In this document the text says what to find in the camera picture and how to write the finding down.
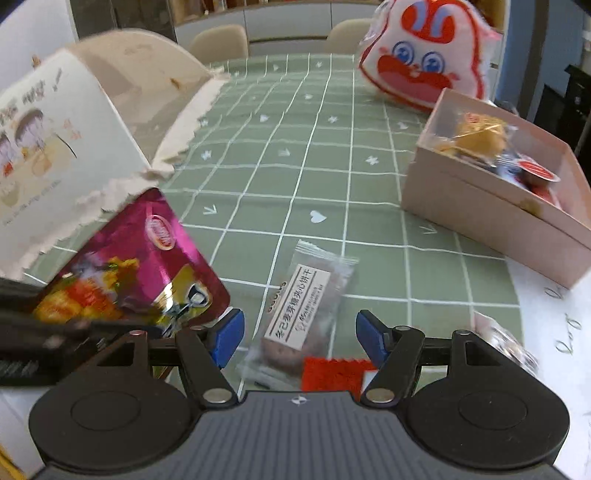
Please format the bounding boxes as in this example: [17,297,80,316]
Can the torn white paper bag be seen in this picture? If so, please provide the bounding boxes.
[0,28,232,278]

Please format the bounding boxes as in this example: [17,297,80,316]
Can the red snack packet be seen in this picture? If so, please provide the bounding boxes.
[302,357,379,394]

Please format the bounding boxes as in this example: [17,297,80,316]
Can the clear snack packet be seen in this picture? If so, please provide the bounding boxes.
[473,311,540,376]

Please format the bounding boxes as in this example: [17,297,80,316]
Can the black cabinet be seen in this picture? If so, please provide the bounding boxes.
[536,64,591,162]

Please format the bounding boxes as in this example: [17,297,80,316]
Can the purple snack packet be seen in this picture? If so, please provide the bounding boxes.
[31,187,232,343]

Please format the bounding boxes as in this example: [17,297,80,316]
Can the clear cookie packet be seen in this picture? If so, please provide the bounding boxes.
[235,239,361,394]

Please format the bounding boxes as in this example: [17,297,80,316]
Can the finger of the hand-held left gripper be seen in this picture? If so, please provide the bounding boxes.
[0,310,160,354]
[0,276,45,315]

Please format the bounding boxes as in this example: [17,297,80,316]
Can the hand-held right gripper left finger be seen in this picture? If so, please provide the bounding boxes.
[95,308,245,409]

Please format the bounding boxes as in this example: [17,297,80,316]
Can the golden snack packet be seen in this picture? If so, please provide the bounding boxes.
[434,110,511,163]

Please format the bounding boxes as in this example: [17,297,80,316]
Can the white red cartoon plush bag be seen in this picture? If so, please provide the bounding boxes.
[358,0,502,114]

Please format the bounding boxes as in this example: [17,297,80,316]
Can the red lid jelly cup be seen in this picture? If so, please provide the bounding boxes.
[516,156,562,185]

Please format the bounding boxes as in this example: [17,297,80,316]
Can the pink cardboard box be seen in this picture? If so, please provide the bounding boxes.
[401,88,591,291]

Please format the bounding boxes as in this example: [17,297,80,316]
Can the green grid tablecloth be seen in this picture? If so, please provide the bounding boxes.
[23,51,523,398]

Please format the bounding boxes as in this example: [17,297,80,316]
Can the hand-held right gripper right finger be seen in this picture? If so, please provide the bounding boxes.
[355,309,496,409]

